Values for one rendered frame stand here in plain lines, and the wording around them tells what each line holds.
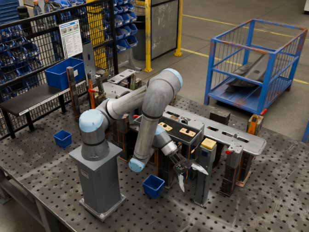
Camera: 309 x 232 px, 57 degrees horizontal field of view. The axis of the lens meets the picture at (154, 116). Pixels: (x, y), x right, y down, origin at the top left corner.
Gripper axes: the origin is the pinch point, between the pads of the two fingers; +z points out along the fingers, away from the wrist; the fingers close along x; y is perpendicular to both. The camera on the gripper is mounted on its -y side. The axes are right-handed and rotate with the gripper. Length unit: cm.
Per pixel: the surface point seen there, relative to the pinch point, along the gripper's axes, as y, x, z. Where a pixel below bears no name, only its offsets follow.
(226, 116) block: -54, 35, -17
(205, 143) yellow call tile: -5.4, 15.5, -13.2
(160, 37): -336, 44, -189
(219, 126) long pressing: -48, 27, -15
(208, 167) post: -11.6, 8.8, -1.5
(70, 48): -78, -30, -142
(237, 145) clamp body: -23.4, 28.2, -0.4
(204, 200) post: -28.0, -7.0, 14.5
